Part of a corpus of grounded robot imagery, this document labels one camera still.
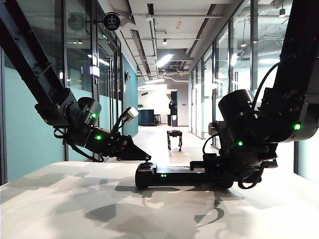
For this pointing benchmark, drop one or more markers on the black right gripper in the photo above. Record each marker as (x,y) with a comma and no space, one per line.
(219,166)

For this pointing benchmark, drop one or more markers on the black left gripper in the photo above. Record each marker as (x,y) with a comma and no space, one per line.
(118,147)

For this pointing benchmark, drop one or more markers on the black dual-joystick remote control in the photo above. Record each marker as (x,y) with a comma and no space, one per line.
(172,178)

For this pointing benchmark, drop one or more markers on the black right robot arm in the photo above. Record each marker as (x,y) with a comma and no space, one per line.
(286,112)

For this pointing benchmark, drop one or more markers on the black quadruped robot dog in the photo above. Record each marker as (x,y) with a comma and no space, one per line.
(174,137)

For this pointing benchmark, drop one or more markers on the dark bar counter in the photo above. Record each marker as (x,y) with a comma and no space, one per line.
(147,118)

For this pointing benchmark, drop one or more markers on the dark bar stool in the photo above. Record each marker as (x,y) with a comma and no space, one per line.
(157,119)

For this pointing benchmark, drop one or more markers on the small green potted plant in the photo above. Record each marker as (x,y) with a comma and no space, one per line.
(141,106)

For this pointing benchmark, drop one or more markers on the short linear ceiling light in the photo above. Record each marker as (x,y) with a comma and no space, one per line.
(154,81)

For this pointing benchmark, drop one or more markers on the glowing room display panel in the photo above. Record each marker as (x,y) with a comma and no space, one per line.
(95,70)

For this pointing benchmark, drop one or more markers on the long linear ceiling light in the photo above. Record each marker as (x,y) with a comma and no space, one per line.
(164,60)

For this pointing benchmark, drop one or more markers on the black ceiling spotlight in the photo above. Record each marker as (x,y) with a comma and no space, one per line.
(164,41)

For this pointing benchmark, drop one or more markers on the round black hanging sign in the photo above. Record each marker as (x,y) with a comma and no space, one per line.
(111,21)

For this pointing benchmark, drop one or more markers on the white ceiling smoke detector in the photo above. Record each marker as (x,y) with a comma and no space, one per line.
(148,18)

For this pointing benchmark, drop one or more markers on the red ceiling tag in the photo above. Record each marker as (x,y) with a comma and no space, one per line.
(179,24)

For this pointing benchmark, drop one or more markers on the black pendant lamp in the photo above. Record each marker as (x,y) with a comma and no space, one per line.
(282,12)

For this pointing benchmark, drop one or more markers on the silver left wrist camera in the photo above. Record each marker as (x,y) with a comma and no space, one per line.
(131,113)

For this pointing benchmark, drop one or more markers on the dark wall ornament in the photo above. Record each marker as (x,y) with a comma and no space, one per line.
(127,75)

